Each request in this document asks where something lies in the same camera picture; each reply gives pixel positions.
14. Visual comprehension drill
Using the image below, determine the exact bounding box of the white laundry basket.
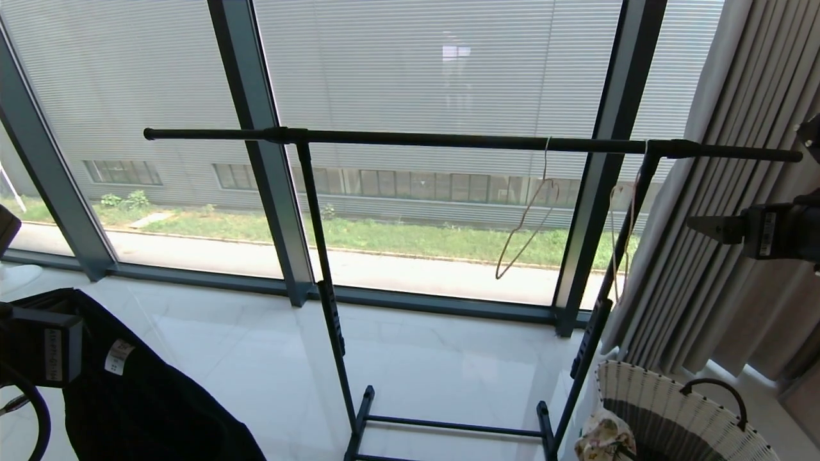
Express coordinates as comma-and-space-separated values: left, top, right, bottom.
596, 360, 782, 461

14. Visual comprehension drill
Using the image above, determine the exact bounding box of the beige curtain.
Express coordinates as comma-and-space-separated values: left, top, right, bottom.
602, 0, 820, 385

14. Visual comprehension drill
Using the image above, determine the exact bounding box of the cream printed garment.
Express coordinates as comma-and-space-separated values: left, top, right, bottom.
575, 410, 638, 461

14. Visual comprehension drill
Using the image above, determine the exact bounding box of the black shirt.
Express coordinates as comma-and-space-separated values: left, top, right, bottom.
0, 288, 267, 461

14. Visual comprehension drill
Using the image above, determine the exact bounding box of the pink clothes hanger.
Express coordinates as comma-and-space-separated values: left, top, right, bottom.
495, 136, 560, 280
609, 168, 641, 292

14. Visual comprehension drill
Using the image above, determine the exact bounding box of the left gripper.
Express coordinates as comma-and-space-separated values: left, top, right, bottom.
0, 306, 84, 389

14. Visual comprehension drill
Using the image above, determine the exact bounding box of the window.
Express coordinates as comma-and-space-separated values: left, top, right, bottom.
0, 0, 725, 337

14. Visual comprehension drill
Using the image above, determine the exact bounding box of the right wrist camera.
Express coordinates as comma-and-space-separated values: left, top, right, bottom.
796, 114, 820, 166

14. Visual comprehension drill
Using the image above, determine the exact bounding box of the black cable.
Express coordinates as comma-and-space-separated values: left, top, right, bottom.
0, 362, 52, 461

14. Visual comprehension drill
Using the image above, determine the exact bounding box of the black clothes rack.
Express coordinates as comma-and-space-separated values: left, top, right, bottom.
143, 127, 803, 461

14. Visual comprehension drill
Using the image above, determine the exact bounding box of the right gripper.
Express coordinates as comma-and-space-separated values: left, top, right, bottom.
743, 191, 820, 263

